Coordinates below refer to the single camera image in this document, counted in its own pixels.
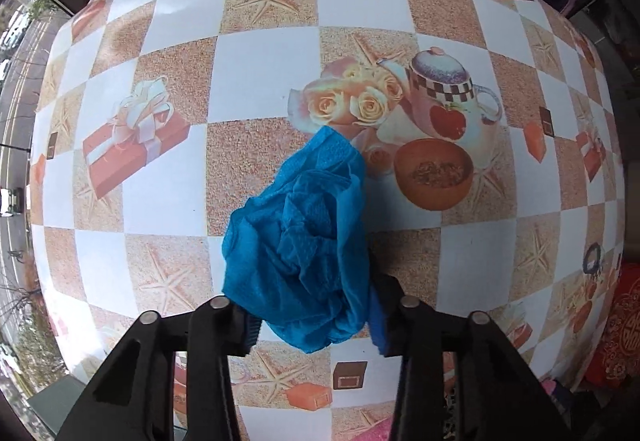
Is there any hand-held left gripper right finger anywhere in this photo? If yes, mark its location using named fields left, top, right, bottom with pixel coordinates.
left=367, top=273, right=572, bottom=441

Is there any black hair tie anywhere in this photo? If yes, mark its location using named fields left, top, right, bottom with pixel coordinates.
left=582, top=242, right=606, bottom=278

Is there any blue mesh cloth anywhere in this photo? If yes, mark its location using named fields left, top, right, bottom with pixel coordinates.
left=222, top=125, right=372, bottom=355

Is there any red embroidered cushion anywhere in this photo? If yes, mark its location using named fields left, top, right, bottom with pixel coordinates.
left=585, top=263, right=640, bottom=389

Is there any checkered printed tablecloth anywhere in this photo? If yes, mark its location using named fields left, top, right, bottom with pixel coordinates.
left=27, top=0, right=629, bottom=441

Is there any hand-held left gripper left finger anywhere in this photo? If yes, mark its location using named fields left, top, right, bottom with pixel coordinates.
left=59, top=296, right=262, bottom=441

